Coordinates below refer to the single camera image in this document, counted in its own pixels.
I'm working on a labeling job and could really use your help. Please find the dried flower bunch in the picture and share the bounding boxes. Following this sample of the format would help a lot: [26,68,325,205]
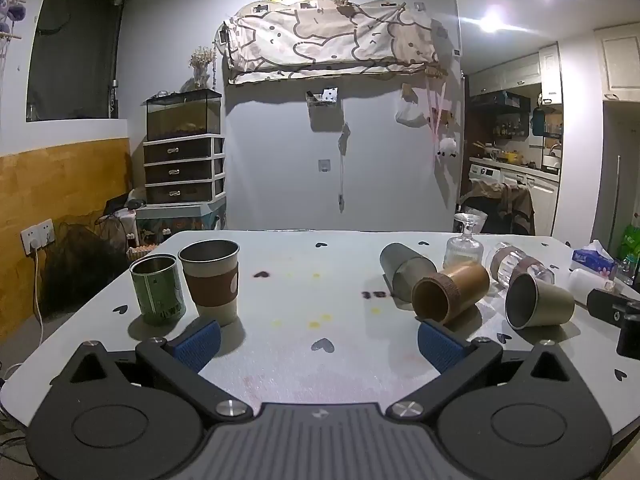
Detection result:
[189,45,216,89]

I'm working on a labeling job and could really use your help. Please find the glass cup with brown sleeve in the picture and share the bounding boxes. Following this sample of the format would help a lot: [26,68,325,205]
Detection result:
[486,241,556,288]

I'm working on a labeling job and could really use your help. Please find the white plastic bag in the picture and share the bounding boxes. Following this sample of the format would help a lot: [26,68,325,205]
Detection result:
[395,94,429,129]

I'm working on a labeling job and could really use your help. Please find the clear ribbed glass cup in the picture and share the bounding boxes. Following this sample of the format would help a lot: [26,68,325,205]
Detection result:
[443,213,485,269]

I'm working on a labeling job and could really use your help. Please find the brown paper cup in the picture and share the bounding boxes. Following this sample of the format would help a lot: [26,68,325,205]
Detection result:
[411,261,491,324]

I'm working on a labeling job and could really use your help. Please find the black kitchen shelf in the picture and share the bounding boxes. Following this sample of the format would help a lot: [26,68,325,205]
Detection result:
[469,90,533,142]

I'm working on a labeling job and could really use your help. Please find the wall-mounted clear box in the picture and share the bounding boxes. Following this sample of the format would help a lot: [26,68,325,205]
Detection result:
[305,87,340,109]

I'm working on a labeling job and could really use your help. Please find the steel cup with brown sleeve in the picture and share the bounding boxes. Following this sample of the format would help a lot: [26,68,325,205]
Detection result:
[178,240,241,326]

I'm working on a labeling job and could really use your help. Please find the beige steel cup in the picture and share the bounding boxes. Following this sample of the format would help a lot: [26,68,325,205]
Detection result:
[504,273,577,331]

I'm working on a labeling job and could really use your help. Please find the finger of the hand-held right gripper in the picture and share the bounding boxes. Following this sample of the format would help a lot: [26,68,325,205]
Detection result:
[586,287,640,335]
[616,312,640,359]

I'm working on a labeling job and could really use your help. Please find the glass fish tank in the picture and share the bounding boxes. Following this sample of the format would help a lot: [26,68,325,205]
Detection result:
[145,88,223,142]

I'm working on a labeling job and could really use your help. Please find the green tin cup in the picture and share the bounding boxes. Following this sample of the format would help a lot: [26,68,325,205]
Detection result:
[129,254,187,326]

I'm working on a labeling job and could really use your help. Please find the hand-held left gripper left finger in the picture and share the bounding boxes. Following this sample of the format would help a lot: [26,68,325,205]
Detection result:
[50,319,254,424]

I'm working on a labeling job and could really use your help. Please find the white power cable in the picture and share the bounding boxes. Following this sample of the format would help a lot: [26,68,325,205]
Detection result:
[31,249,47,343]

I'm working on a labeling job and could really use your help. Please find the white kitchen base cabinets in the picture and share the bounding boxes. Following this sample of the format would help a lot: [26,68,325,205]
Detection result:
[501,167,560,237]

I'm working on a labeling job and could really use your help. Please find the printed cartoon cloth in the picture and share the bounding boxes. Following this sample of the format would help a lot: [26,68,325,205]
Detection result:
[222,0,449,86]

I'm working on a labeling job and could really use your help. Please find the purple plush ornament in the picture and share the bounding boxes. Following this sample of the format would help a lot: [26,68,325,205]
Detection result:
[0,0,29,22]

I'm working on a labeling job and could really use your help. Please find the chair with brown cloth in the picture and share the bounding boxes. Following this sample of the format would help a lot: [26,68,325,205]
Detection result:
[457,179,536,236]

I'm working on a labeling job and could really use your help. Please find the dark window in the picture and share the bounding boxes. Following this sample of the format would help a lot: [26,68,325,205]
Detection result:
[26,0,133,122]

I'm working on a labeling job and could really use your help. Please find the white plastic container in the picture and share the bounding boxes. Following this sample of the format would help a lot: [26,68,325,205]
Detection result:
[568,268,617,307]

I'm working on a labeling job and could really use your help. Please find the white drawer unit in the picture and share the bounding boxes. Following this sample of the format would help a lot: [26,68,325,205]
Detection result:
[142,134,226,205]

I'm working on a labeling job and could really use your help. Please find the dark net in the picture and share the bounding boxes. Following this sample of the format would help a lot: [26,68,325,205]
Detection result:
[41,217,132,319]

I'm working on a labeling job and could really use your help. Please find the white kitchen wall cabinets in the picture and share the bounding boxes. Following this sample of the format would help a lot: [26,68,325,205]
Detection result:
[469,44,562,95]

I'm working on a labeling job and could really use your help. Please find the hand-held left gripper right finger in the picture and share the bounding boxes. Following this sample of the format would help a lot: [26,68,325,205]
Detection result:
[383,320,589,421]

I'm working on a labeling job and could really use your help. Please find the printed low cabinet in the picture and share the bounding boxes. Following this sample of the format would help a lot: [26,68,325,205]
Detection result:
[135,200,229,252]

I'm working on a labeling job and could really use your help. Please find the green bottle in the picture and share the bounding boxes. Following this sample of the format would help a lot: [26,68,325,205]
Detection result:
[617,212,640,262]

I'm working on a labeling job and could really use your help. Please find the white washing machine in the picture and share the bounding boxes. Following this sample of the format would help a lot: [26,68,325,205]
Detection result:
[468,157,504,197]

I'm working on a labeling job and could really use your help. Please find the white wall socket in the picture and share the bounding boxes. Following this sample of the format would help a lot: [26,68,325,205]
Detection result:
[20,218,55,256]

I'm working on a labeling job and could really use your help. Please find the grey steel cup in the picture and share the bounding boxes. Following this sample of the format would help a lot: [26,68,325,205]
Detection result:
[379,243,437,312]

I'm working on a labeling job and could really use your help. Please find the white tall cabinet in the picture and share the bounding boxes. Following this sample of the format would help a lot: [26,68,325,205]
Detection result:
[594,24,640,102]

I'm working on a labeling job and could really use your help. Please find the blue tissue pack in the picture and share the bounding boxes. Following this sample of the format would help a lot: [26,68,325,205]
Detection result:
[571,240,617,281]

